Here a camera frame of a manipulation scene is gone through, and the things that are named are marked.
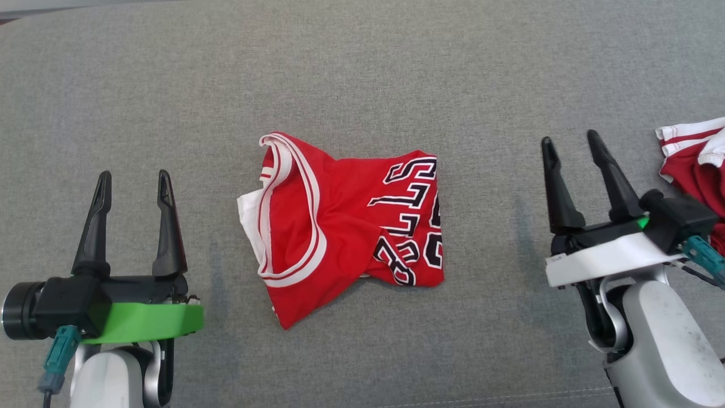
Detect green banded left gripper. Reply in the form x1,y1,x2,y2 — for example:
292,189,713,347
72,169,204,345

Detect red basketball jersey white trim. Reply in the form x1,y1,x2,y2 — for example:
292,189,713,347
237,132,446,330

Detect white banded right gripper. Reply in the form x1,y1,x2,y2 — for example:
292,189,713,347
541,130,683,288

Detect right cable with teal connector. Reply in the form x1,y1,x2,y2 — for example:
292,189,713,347
680,235,725,291

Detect left cable with teal connector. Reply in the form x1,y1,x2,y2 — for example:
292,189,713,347
38,325,82,408

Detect cable with teal connector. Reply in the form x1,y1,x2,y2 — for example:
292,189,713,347
38,325,82,408
680,235,725,291

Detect red shorts with white band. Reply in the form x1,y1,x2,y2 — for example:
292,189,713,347
655,117,725,256

